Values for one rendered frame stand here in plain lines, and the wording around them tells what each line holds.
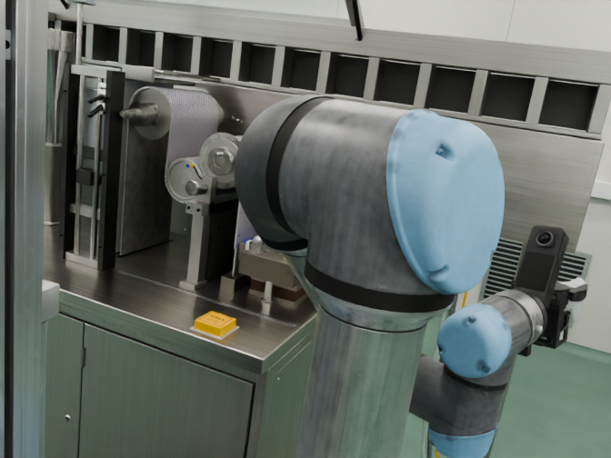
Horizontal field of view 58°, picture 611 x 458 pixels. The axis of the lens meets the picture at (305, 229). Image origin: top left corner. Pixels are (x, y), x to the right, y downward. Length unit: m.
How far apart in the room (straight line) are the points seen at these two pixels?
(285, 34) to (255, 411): 1.10
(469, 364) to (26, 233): 0.46
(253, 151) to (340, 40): 1.30
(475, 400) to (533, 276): 0.20
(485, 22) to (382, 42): 2.36
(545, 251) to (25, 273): 0.63
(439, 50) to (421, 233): 1.32
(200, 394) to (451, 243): 1.08
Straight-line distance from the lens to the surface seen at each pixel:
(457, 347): 0.66
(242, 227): 1.52
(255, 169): 0.43
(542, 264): 0.81
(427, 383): 0.72
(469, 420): 0.71
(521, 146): 1.60
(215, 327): 1.28
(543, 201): 1.61
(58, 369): 1.66
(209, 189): 1.48
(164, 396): 1.45
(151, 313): 1.38
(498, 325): 0.66
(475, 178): 0.38
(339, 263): 0.38
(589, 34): 3.97
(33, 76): 0.44
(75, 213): 1.67
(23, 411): 0.51
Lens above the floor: 1.47
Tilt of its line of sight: 14 degrees down
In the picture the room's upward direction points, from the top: 8 degrees clockwise
